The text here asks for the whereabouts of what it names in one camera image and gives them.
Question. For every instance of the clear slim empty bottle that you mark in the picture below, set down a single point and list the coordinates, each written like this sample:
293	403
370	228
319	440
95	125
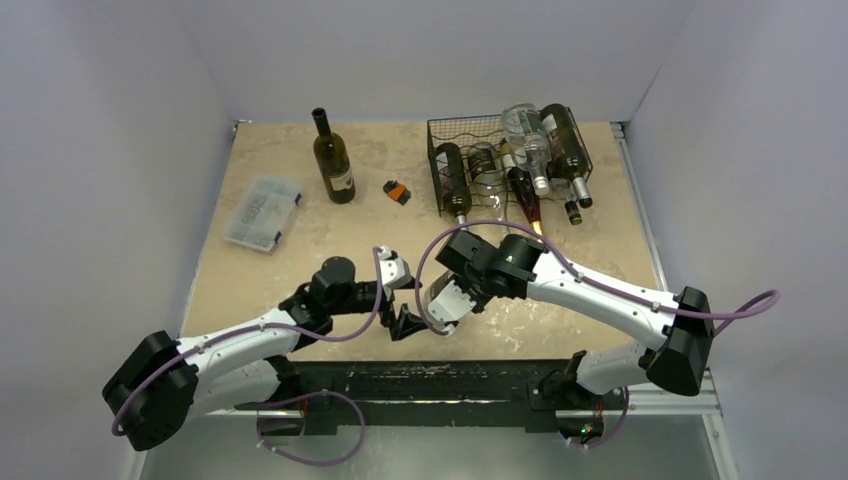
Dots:
487	179

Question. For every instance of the dark green wine bottle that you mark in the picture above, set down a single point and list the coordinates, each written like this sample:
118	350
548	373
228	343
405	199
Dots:
332	159

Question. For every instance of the dark bottle lower far right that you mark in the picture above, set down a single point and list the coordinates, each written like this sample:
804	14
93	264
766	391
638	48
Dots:
572	211

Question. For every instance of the black wire wine rack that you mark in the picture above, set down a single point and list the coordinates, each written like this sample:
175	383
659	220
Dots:
465	131

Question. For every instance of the dark bottle upper far right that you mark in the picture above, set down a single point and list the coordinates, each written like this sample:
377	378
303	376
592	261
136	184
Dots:
570	160

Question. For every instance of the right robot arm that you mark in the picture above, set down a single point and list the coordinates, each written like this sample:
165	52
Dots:
671	339

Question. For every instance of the green bottle silver cap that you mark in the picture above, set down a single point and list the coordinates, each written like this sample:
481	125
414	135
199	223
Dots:
456	197

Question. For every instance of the orange hex key set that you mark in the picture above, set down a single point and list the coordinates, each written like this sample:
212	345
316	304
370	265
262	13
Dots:
397	191

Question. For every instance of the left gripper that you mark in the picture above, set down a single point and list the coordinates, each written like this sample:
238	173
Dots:
405	322

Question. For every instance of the red bottle gold cap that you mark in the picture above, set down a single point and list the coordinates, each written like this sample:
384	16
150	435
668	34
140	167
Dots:
522	186

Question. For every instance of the aluminium frame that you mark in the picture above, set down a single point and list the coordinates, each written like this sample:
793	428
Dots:
662	437

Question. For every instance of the clear plastic organizer box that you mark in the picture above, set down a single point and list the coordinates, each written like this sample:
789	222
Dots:
263	214

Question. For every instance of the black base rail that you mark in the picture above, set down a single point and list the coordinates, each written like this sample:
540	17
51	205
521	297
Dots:
538	396

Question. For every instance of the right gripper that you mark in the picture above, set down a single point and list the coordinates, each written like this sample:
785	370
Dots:
457	250

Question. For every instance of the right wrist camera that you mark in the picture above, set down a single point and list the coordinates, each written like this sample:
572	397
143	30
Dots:
447	303

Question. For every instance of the clear glass bottle upper right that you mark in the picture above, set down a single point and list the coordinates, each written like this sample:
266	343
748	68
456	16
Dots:
528	141

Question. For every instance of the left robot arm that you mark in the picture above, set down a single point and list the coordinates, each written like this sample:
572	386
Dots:
166	381

